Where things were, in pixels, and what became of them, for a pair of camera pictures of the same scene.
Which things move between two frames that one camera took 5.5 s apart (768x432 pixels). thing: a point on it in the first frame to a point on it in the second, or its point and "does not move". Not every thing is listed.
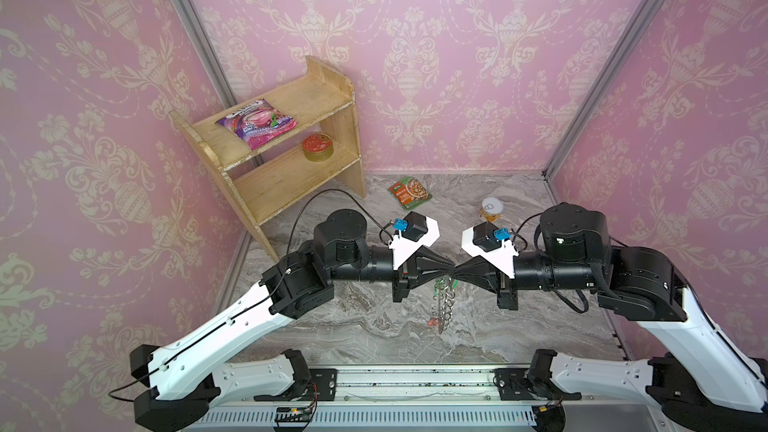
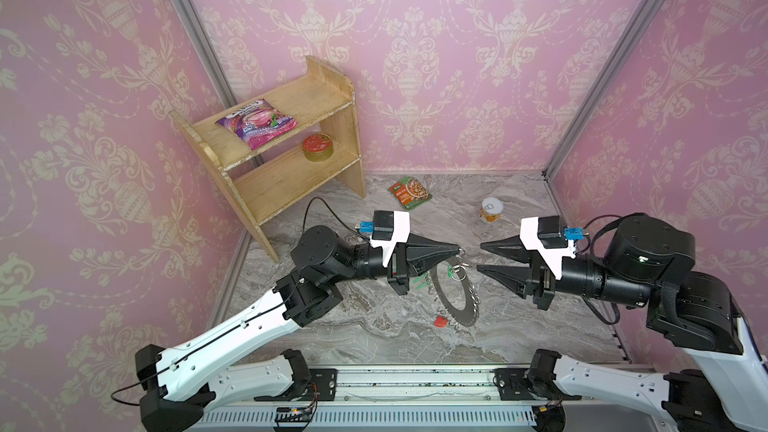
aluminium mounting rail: x=415 y=385 does not move
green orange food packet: x=410 y=193 does not move
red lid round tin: x=318 y=147 does not move
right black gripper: x=507 y=284 to x=541 y=276
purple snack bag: x=257 y=122 does not move
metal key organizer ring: x=443 y=301 to x=469 y=314
